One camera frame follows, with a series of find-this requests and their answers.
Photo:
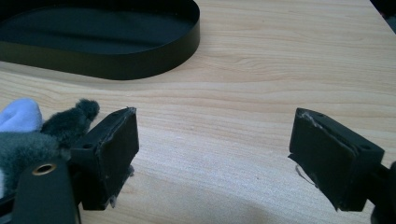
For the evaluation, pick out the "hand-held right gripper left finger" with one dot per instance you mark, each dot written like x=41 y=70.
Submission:
x=106 y=155

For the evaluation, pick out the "black oval tray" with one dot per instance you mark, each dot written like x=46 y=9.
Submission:
x=102 y=40

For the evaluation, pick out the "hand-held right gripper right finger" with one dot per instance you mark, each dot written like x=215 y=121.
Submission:
x=330 y=155

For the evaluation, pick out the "grey plush toy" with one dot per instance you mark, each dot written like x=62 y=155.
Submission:
x=28 y=137

